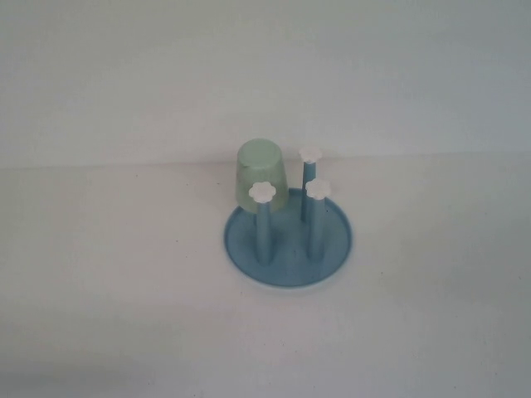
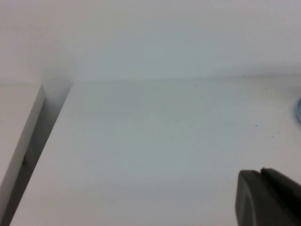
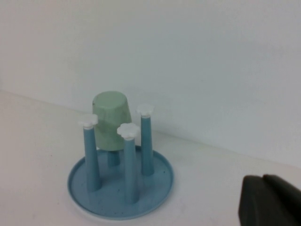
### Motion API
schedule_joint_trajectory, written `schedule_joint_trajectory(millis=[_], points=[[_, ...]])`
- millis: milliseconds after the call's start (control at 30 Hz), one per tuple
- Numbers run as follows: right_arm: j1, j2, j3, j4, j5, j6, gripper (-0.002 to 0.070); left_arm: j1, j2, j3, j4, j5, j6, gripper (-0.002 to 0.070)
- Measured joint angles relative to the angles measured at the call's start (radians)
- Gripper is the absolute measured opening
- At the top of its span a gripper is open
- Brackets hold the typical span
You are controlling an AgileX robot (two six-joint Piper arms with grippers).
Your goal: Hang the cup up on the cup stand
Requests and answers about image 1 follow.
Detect light green plastic cup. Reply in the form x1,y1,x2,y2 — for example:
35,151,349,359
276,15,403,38
235,139,290,217

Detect blue cup stand white caps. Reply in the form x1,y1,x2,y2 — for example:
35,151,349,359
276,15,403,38
223,145,355,298

